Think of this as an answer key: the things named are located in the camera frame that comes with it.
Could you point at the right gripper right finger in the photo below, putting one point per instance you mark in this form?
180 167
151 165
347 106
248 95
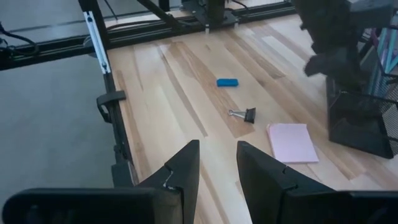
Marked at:
264 186

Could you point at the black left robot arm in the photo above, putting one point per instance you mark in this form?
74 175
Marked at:
216 11

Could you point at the pink sticky note pad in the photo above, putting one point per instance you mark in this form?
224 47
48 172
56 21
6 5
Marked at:
292 143

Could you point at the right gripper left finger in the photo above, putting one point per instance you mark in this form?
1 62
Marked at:
174 186

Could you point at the teal pen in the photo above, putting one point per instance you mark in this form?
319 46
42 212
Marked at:
393 56

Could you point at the black binder clip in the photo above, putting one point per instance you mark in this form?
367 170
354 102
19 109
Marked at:
250 115

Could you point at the black frame clamp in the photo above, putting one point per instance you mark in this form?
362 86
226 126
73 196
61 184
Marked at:
110 96

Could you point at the black mesh desk organizer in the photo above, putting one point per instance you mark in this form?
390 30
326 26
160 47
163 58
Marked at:
357 124

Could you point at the black aluminium table frame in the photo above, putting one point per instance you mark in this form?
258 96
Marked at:
140 32

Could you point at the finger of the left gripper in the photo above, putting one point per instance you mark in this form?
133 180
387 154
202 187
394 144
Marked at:
335 67

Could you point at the blue eraser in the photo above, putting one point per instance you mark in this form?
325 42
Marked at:
227 82

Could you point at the white metal bracket strip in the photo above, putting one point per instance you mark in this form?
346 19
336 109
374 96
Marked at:
96 42

